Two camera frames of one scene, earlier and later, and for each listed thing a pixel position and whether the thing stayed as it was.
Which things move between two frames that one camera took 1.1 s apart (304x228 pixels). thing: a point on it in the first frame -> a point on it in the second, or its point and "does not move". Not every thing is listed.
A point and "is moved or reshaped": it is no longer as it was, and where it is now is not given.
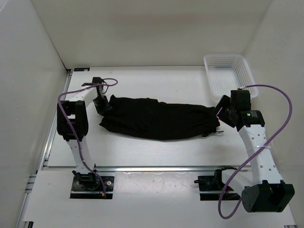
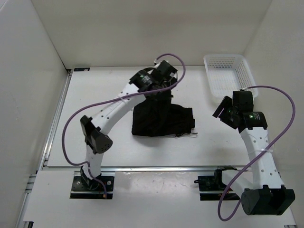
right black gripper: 224,102 does not move
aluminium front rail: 160,168 does not move
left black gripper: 105,109 -> 166,96
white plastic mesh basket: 226,72 does not move
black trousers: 149,118 is moved or reshaped
